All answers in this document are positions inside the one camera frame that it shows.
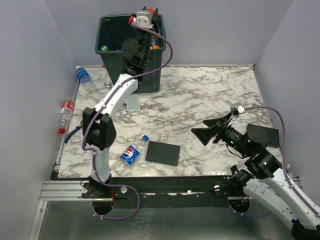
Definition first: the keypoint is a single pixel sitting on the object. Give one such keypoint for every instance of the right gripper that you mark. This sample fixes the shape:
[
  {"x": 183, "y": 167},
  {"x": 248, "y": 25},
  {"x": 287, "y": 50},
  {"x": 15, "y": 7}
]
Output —
[{"x": 204, "y": 134}]

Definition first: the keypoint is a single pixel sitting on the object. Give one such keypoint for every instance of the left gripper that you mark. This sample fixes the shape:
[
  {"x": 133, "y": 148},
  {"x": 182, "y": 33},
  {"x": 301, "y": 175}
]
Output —
[{"x": 154, "y": 22}]

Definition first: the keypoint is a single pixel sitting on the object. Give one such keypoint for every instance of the orange object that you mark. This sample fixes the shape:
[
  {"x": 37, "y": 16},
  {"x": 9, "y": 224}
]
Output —
[{"x": 155, "y": 46}]

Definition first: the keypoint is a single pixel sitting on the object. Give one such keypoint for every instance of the green crushed bottle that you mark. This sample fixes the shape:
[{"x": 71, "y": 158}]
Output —
[{"x": 104, "y": 48}]

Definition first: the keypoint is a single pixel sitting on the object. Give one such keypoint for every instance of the Pepsi bottle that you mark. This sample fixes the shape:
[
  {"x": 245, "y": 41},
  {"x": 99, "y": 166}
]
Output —
[{"x": 132, "y": 153}]

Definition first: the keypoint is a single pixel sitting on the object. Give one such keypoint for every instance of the small red cap bottle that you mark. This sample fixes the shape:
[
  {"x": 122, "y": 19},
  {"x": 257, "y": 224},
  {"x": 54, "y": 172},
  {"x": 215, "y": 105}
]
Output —
[{"x": 150, "y": 10}]

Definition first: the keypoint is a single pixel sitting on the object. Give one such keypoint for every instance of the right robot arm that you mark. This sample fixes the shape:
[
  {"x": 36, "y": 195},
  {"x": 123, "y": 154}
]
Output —
[{"x": 265, "y": 178}]

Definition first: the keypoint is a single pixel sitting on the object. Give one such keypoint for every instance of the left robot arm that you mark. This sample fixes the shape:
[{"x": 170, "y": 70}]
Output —
[{"x": 98, "y": 128}]

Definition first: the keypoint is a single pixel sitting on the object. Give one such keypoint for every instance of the dark green bin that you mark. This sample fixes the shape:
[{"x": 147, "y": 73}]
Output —
[{"x": 112, "y": 31}]

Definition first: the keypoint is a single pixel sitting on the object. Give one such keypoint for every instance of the black flat box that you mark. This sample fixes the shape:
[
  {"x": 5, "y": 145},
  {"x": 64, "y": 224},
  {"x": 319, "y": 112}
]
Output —
[{"x": 163, "y": 153}]

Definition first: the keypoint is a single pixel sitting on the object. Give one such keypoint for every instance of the steel wrench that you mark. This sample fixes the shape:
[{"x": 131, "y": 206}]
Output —
[{"x": 107, "y": 85}]

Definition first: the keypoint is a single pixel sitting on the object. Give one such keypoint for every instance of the white smartphone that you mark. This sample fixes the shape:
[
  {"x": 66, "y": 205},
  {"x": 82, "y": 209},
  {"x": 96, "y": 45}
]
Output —
[{"x": 133, "y": 103}]

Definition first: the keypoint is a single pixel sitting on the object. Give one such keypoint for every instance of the black box at right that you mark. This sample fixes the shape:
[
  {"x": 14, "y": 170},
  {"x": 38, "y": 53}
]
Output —
[{"x": 273, "y": 136}]

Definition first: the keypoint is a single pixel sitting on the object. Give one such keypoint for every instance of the blue water bottle far left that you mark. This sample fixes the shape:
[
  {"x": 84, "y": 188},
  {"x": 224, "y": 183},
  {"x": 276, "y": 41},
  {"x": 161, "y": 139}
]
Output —
[{"x": 85, "y": 79}]

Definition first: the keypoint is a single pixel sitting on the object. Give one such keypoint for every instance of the red cola bottle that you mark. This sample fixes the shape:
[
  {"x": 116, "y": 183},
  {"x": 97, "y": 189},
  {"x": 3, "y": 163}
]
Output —
[{"x": 66, "y": 114}]

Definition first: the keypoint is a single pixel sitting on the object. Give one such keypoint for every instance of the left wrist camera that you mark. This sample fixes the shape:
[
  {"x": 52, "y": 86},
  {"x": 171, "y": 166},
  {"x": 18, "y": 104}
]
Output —
[{"x": 142, "y": 18}]

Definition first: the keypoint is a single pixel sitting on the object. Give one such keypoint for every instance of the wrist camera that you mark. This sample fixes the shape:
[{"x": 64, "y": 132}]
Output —
[
  {"x": 142, "y": 18},
  {"x": 237, "y": 109}
]

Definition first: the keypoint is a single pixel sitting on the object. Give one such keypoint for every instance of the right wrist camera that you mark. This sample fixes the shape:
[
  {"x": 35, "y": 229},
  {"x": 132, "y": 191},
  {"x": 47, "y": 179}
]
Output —
[{"x": 237, "y": 109}]

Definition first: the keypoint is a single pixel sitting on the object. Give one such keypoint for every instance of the blue handled pliers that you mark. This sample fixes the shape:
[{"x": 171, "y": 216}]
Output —
[{"x": 77, "y": 128}]

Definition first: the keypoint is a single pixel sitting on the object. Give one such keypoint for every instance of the black mounting rail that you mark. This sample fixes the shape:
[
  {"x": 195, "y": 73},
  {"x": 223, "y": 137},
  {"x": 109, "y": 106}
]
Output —
[{"x": 163, "y": 192}]

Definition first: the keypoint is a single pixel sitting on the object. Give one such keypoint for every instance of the aluminium frame rail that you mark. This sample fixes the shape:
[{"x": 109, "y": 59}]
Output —
[{"x": 63, "y": 213}]

